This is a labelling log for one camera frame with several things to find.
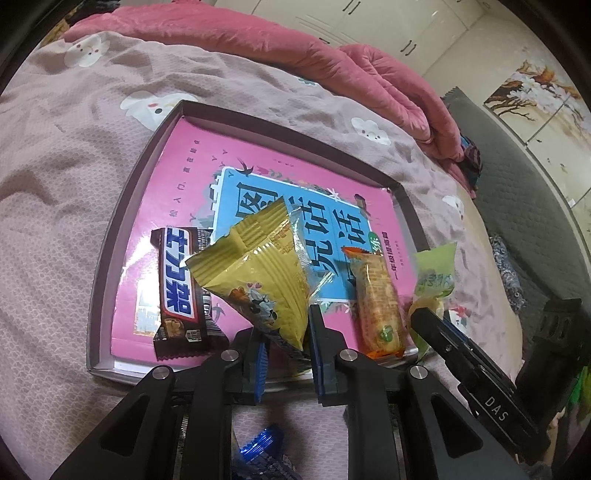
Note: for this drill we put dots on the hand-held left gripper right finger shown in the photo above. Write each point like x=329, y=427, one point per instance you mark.
x=317, y=364

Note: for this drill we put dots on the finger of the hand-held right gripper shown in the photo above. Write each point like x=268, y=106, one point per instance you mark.
x=461, y=334
x=438, y=339

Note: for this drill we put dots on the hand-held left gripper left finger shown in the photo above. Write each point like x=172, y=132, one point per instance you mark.
x=261, y=374

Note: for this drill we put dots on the green snack packet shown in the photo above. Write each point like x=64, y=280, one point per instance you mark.
x=434, y=277

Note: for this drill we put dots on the orange snack packet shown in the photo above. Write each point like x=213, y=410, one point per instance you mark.
x=376, y=309

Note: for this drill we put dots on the blue snack packet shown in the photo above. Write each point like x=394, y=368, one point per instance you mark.
x=263, y=443

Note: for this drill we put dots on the yellow snack packet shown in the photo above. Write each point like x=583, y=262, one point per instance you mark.
x=258, y=267

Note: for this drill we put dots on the brown chocolate bar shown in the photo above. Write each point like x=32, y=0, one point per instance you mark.
x=178, y=286

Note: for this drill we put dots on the patterned dark cloth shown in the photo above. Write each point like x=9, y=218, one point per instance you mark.
x=505, y=272

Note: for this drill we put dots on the green cloth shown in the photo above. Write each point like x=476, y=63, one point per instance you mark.
x=577, y=392

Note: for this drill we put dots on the grey padded headboard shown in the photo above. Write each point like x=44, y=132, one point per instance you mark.
x=521, y=207

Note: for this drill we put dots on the dark striped clothing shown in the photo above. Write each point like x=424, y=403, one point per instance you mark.
x=471, y=161

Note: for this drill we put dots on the printed pink bedsheet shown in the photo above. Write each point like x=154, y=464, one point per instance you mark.
x=55, y=207

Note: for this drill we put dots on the white wardrobe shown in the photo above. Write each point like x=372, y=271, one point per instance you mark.
x=369, y=27

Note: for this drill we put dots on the pink quilt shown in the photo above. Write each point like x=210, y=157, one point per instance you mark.
x=277, y=46

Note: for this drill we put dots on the tree wall painting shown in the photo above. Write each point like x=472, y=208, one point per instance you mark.
x=531, y=97

